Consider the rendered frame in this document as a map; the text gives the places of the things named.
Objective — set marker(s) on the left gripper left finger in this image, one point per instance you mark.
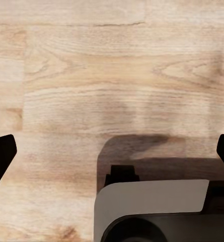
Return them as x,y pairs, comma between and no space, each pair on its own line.
8,150

